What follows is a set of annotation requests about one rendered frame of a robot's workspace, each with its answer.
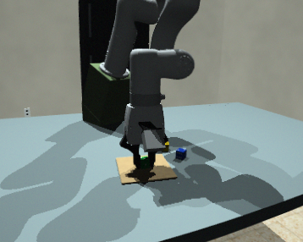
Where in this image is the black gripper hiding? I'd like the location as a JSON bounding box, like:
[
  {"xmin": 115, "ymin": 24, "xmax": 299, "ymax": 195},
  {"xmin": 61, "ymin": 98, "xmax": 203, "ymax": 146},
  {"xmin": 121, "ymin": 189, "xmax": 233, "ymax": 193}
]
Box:
[{"xmin": 119, "ymin": 103, "xmax": 168, "ymax": 169}]

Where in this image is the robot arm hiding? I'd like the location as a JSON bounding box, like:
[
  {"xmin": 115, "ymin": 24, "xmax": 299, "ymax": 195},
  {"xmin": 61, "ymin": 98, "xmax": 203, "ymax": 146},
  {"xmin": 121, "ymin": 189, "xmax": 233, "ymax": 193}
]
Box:
[{"xmin": 100, "ymin": 0, "xmax": 200, "ymax": 152}]

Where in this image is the blue die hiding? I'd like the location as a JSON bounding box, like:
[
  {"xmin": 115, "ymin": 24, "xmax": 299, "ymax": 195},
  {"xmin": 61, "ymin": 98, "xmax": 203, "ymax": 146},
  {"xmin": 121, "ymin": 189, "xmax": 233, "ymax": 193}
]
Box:
[{"xmin": 175, "ymin": 148, "xmax": 186, "ymax": 160}]

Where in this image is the tan square mat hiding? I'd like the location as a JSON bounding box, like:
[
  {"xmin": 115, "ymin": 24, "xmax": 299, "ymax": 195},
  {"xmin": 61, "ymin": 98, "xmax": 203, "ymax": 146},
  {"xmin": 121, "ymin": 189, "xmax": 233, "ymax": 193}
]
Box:
[{"xmin": 116, "ymin": 154, "xmax": 178, "ymax": 184}]

